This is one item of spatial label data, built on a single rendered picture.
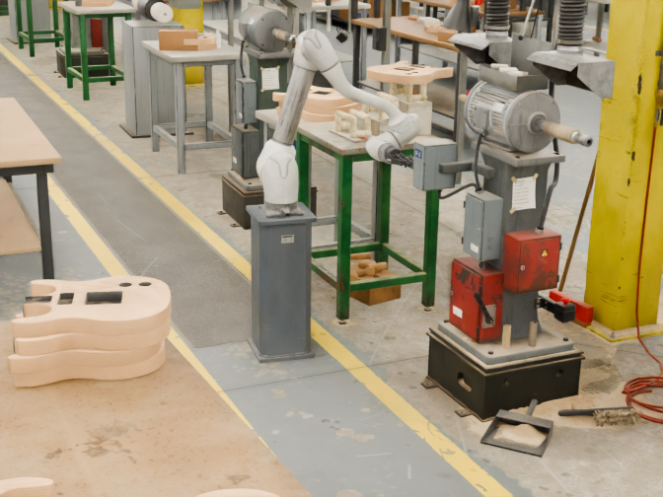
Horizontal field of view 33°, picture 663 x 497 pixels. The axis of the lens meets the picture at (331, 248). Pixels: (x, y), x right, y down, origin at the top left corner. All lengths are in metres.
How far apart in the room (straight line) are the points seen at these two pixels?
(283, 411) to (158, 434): 2.14
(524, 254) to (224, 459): 2.31
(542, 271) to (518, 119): 0.65
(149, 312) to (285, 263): 2.22
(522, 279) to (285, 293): 1.17
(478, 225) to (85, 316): 2.16
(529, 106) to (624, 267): 1.41
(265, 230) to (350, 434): 1.05
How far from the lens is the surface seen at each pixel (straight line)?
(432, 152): 4.81
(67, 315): 3.08
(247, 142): 7.33
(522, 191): 4.77
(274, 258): 5.21
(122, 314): 3.06
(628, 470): 4.65
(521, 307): 4.95
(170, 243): 7.10
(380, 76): 5.76
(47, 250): 5.74
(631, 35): 5.60
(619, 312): 5.87
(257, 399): 5.02
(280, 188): 5.17
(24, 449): 2.80
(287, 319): 5.33
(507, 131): 4.65
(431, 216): 5.85
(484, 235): 4.76
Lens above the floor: 2.20
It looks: 18 degrees down
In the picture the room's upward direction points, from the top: 1 degrees clockwise
